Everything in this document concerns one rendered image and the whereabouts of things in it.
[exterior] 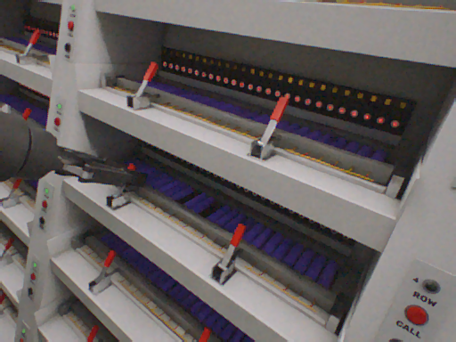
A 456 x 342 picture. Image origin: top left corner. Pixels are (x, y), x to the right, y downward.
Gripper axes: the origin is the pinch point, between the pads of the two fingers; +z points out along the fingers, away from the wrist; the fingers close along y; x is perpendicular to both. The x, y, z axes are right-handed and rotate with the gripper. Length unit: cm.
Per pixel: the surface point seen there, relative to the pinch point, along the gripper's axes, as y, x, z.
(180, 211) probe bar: 12.5, -2.0, 4.2
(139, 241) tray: 9.9, -9.4, -0.2
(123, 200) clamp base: 1.0, -5.2, 1.1
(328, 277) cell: 40.2, 0.0, 8.3
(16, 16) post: -86, 28, 6
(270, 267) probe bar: 32.3, -2.4, 4.4
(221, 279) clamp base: 27.6, -6.2, -1.1
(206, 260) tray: 22.8, -6.1, 1.6
